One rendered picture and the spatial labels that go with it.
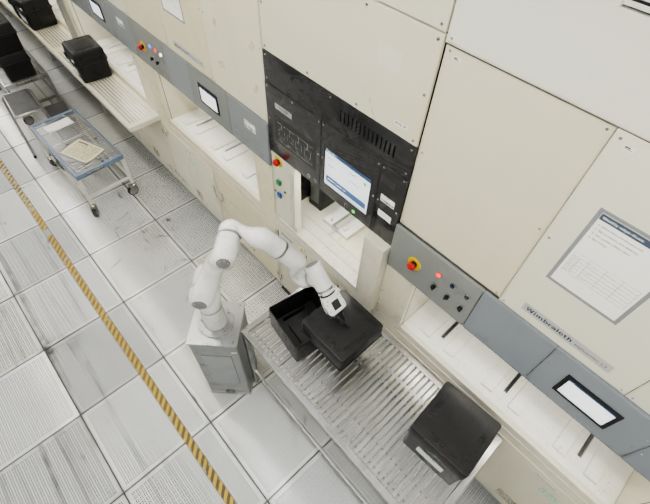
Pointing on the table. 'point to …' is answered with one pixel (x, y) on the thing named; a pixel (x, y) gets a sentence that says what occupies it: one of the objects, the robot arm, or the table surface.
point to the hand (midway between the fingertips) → (341, 319)
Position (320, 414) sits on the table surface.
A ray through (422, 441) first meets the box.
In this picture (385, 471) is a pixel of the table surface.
